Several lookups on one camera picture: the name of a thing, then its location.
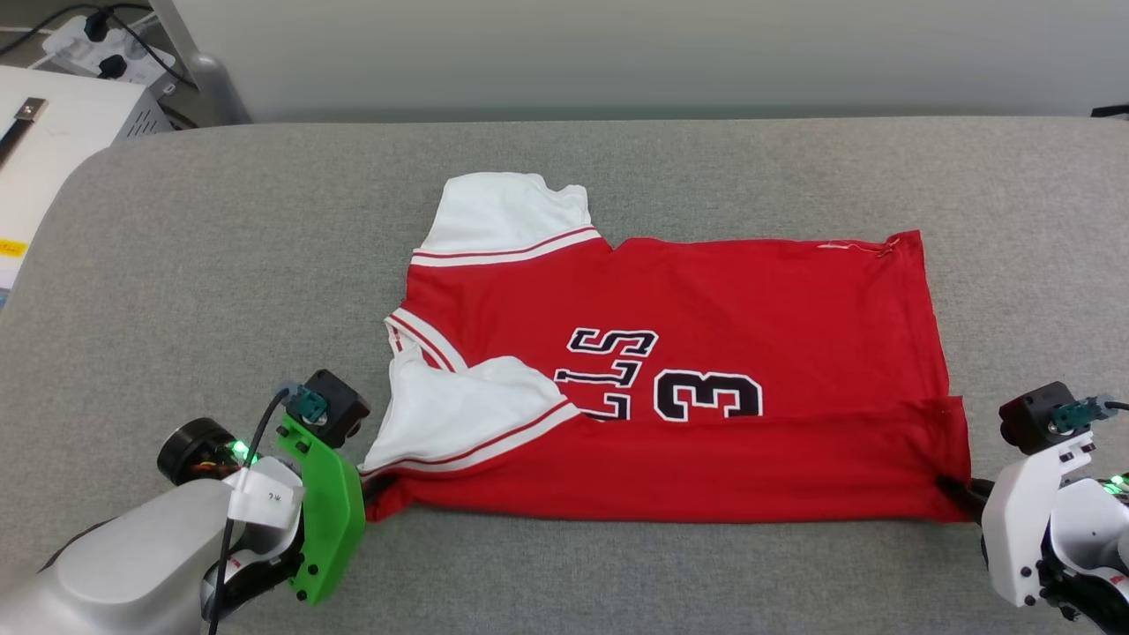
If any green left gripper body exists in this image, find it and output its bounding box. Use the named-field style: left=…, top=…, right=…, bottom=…
left=157, top=413, right=368, bottom=606

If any right arm teal-plug black cable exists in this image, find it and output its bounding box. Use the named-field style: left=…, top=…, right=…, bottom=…
left=1048, top=395, right=1129, bottom=435

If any white equipment case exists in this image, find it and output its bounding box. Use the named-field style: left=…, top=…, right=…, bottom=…
left=0, top=65, right=175, bottom=307

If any left arm teal-plug black cable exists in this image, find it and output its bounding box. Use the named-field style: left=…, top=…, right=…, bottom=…
left=205, top=385, right=329, bottom=635

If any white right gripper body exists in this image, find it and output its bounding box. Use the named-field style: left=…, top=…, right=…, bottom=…
left=980, top=430, right=1096, bottom=609

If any arm teal-plug black cable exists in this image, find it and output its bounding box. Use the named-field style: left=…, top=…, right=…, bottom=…
left=1048, top=395, right=1129, bottom=435
left=205, top=385, right=329, bottom=635

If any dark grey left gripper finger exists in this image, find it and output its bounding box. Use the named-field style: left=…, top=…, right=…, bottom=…
left=362, top=474, right=399, bottom=522

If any black power cable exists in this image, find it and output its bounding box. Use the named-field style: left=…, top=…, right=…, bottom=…
left=108, top=16, right=192, bottom=87
left=0, top=3, right=153, bottom=56

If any black strap case handle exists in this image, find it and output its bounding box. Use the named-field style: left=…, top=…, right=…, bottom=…
left=0, top=96, right=48, bottom=169

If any white power strip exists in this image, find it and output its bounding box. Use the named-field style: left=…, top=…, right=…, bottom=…
left=41, top=12, right=166, bottom=86

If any grey metal partition post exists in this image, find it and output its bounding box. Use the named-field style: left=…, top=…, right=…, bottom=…
left=148, top=0, right=254, bottom=126

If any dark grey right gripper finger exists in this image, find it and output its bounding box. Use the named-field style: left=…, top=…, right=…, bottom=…
left=934, top=474, right=991, bottom=524

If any red white basketball jersey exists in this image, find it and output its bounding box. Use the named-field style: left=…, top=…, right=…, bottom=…
left=359, top=172, right=974, bottom=525

